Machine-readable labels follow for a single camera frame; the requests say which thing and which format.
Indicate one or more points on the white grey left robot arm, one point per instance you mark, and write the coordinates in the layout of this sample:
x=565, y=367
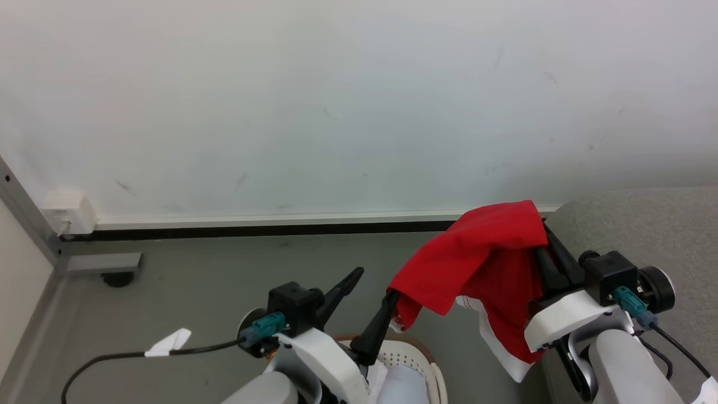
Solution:
x=263, y=393

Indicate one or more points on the white wall socket box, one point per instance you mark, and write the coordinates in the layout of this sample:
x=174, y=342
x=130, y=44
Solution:
x=70, y=212

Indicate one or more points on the pale blue folded clothing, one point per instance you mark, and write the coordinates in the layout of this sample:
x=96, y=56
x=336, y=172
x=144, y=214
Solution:
x=404, y=387

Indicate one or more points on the red white sports jersey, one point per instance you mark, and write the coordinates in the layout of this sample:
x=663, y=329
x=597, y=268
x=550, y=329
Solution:
x=477, y=258

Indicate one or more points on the grey fabric sofa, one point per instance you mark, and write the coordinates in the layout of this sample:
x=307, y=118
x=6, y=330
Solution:
x=662, y=230

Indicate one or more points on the cream perforated laundry basket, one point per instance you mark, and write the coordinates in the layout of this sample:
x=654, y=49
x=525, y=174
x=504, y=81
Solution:
x=412, y=356

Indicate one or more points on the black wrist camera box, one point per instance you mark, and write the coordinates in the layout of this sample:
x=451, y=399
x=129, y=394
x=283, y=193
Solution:
x=294, y=306
x=608, y=275

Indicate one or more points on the black partition foot caster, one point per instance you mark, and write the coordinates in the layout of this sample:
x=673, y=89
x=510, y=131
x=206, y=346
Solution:
x=118, y=279

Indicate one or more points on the white tape tag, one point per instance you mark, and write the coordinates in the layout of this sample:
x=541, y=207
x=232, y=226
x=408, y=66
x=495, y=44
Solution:
x=168, y=342
x=708, y=393

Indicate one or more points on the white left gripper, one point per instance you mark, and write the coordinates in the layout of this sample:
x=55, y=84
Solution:
x=328, y=353

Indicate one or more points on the beige partition panel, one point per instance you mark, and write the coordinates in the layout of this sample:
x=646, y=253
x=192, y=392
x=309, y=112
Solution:
x=19, y=280

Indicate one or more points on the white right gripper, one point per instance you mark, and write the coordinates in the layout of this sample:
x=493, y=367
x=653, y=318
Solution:
x=564, y=317

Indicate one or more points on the grey metal partition frame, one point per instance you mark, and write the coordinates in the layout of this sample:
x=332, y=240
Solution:
x=104, y=262

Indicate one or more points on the white wall trim strip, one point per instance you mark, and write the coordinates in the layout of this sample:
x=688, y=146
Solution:
x=280, y=220

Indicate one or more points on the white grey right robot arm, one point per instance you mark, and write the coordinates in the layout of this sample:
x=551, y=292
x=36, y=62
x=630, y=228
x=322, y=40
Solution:
x=622, y=365

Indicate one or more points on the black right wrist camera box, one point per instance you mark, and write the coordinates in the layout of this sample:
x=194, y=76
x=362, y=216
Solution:
x=608, y=275

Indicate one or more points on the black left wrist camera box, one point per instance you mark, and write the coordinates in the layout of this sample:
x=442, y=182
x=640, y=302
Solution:
x=294, y=306

